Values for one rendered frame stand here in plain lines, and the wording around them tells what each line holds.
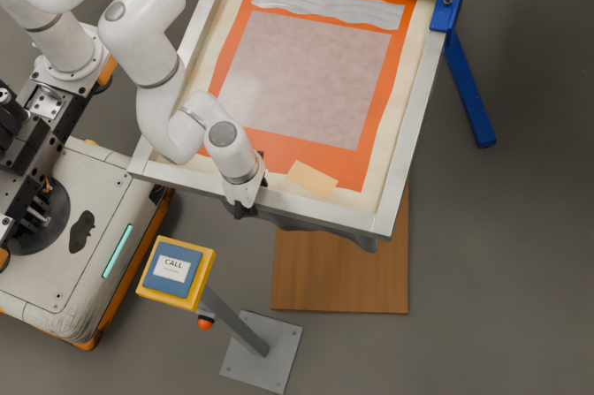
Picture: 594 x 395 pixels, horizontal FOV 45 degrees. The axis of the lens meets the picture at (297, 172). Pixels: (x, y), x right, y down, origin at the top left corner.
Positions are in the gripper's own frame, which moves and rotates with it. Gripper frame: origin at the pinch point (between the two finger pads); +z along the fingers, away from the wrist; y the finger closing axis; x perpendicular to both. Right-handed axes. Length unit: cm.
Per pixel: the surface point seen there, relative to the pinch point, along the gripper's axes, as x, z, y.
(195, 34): -26.3, -0.8, -34.2
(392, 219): 28.8, -1.1, -1.6
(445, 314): 42, 98, -9
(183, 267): -9.6, 1.0, 18.3
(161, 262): -14.5, 1.0, 18.6
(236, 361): -18, 97, 25
